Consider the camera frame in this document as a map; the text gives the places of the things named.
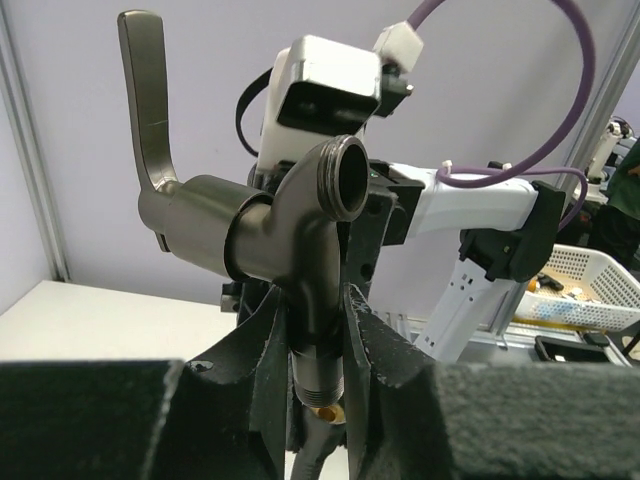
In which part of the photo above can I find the grey metal faucet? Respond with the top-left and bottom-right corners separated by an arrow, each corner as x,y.
117,10 -> 369,408

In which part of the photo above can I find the aluminium frame post right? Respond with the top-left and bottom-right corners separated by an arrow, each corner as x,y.
562,1 -> 639,168

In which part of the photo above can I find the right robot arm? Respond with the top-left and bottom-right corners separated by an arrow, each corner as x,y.
223,138 -> 564,377

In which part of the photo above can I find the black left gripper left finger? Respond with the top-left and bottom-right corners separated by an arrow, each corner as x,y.
1,284 -> 288,479

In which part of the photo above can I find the white perforated basket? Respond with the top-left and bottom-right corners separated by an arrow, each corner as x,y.
514,244 -> 639,331

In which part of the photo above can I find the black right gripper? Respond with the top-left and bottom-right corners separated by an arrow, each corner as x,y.
219,157 -> 426,326

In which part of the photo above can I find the aluminium frame post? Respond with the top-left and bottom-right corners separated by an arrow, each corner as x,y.
1,1 -> 71,282
562,1 -> 639,168

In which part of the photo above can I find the aluminium frame post left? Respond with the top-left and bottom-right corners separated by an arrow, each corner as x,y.
1,1 -> 71,282

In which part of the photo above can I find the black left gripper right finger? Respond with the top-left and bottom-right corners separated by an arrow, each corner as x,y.
343,285 -> 639,479

